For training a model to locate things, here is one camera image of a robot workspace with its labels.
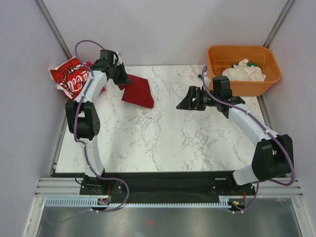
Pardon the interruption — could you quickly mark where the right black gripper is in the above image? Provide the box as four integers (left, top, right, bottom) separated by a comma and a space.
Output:
177, 85, 220, 111

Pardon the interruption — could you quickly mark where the dark red t shirt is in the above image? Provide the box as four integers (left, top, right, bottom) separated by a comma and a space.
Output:
118, 75, 154, 109

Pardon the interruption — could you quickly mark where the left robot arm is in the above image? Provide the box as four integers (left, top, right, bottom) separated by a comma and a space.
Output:
65, 49, 132, 194

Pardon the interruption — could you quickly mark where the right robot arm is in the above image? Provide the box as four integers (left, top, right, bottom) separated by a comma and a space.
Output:
176, 73, 295, 195

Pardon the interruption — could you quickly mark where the pink folded t shirt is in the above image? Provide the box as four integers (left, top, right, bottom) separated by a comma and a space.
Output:
64, 61, 106, 99

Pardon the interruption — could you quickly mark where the red coca cola t shirt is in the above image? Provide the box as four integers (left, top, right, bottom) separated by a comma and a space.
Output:
57, 64, 90, 99

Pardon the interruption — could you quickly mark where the red white patterned t shirt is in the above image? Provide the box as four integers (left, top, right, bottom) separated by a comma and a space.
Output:
49, 57, 81, 84

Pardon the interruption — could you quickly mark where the orange plastic bin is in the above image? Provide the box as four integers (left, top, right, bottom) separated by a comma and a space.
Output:
207, 45, 281, 97

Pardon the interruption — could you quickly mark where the green cloth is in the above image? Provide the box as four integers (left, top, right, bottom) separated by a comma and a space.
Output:
232, 63, 257, 68

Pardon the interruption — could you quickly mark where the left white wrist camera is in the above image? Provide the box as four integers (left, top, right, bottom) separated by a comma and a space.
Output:
114, 51, 123, 66

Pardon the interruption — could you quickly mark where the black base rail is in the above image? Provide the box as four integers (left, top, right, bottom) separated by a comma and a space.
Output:
80, 171, 255, 203

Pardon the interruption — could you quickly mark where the left aluminium corner post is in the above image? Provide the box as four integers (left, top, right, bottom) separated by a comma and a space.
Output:
34, 0, 72, 59

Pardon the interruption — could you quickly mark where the aluminium corner post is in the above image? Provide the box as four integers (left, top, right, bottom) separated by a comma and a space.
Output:
263, 0, 296, 48
34, 0, 72, 59

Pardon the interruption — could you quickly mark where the right aluminium corner post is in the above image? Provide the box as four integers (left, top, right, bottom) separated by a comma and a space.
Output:
263, 0, 296, 48

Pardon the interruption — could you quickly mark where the white slotted cable duct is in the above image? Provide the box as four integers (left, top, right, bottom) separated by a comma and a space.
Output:
45, 197, 245, 208

